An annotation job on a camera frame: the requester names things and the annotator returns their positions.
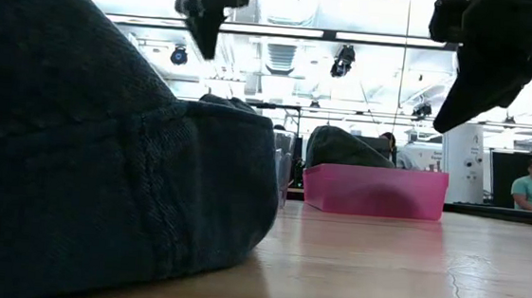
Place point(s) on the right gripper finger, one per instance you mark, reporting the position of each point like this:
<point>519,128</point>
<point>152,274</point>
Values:
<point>485,85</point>

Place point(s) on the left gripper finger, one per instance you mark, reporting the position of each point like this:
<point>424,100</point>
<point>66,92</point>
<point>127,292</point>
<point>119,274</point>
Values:
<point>209,30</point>

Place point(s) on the olive green cap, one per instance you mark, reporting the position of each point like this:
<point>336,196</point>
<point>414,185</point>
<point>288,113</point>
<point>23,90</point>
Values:
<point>337,150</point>

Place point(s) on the blue denim jeans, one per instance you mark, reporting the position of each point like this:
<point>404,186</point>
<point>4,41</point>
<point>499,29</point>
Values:
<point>80,153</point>

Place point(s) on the black ceiling spotlight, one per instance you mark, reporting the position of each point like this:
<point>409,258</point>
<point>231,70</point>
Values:
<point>509,120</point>
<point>343,60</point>
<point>314,105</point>
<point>179,55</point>
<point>422,110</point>

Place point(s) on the ceiling air vent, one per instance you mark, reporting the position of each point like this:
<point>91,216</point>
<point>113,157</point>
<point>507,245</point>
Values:
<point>280,59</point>

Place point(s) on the white round column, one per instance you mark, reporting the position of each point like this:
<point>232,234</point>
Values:
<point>462,160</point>

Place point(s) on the white printed sign board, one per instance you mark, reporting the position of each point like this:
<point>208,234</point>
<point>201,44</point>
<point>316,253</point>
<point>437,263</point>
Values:
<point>429,157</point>

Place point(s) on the black partition panel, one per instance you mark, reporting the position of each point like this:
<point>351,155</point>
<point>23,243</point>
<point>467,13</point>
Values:
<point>501,177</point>

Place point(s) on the black rectangular monitor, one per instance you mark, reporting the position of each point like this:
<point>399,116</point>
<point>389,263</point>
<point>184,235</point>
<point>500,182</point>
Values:
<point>375,145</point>

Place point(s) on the pink plastic bin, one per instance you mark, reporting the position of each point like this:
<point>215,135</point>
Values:
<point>374,191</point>

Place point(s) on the clear plastic bin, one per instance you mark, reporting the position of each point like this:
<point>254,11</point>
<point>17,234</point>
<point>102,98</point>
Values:
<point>283,169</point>

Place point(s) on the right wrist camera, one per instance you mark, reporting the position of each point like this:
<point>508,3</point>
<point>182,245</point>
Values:
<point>447,18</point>

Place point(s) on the black metal frame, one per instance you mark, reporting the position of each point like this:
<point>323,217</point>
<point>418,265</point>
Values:
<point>368,113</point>

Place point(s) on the overhead rig frame bar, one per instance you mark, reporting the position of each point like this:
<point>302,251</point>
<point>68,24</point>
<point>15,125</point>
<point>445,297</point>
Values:
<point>329,35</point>

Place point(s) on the black table rail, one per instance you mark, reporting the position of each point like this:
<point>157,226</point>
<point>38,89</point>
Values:
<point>503,215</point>

